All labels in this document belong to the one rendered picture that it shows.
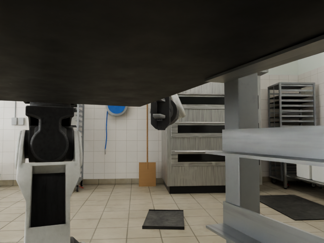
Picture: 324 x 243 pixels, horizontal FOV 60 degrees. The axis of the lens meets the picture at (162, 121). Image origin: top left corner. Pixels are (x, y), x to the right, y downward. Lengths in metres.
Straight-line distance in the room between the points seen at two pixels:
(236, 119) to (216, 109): 4.13
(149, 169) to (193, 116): 1.33
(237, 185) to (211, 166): 4.11
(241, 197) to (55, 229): 0.53
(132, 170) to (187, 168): 1.33
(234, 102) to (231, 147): 0.05
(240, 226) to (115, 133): 4.99
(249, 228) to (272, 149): 0.09
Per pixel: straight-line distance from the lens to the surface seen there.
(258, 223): 0.33
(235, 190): 0.36
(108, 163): 5.33
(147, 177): 5.05
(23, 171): 0.81
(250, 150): 0.32
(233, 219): 0.36
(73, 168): 0.82
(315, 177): 4.69
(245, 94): 0.35
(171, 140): 4.31
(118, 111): 5.17
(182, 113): 0.99
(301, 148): 0.27
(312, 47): 0.25
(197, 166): 4.40
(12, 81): 0.42
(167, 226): 2.83
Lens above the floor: 0.88
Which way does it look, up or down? 3 degrees up
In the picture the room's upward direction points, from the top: straight up
